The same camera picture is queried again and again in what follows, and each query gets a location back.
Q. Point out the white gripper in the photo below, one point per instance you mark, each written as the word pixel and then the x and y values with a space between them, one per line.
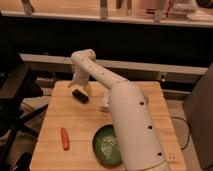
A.
pixel 81 78

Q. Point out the black eraser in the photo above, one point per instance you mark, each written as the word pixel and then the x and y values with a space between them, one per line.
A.
pixel 80 96

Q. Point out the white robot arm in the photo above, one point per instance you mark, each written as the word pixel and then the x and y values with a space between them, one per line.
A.
pixel 139 143

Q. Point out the orange carrot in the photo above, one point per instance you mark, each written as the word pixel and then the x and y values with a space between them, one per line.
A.
pixel 65 139

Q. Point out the green plate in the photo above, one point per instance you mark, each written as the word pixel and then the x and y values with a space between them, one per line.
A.
pixel 105 147

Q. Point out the black office chair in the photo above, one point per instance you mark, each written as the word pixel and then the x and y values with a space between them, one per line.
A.
pixel 16 84

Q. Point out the grey cabinet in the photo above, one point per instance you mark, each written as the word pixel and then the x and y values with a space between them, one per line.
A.
pixel 198 108

